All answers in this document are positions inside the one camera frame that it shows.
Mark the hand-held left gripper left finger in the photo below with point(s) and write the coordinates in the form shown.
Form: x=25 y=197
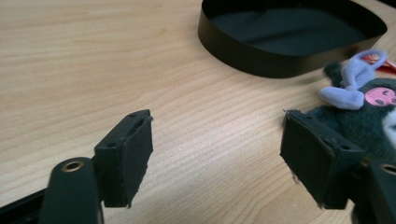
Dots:
x=124 y=165

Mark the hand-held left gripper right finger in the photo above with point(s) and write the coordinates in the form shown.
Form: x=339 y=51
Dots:
x=311 y=158

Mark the dark plush toy purple ears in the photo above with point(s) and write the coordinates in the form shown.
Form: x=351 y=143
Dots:
x=361 y=124

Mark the black oval tray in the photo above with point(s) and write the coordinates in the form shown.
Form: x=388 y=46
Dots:
x=249 y=59

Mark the red tag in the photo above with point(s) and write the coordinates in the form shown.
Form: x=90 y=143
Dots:
x=387 y=64

